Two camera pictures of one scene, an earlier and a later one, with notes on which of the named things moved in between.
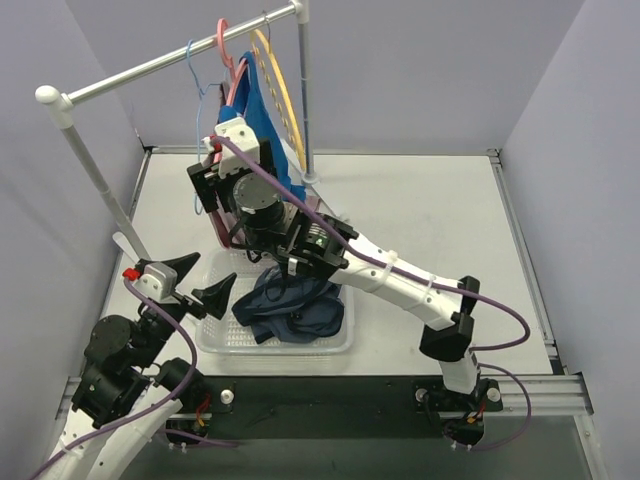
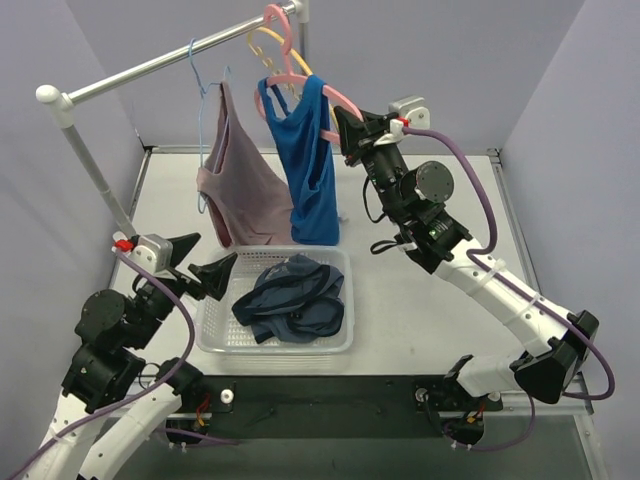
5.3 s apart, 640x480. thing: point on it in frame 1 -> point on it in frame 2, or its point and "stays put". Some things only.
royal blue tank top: x=250 y=104 -> x=305 y=132
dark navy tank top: x=290 y=308 stays put
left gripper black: x=185 y=293 -> x=185 y=273
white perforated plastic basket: x=231 y=336 stays put
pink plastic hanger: x=236 y=67 -> x=329 y=92
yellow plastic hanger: x=283 y=92 -> x=272 y=68
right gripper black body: x=203 y=179 -> x=368 y=138
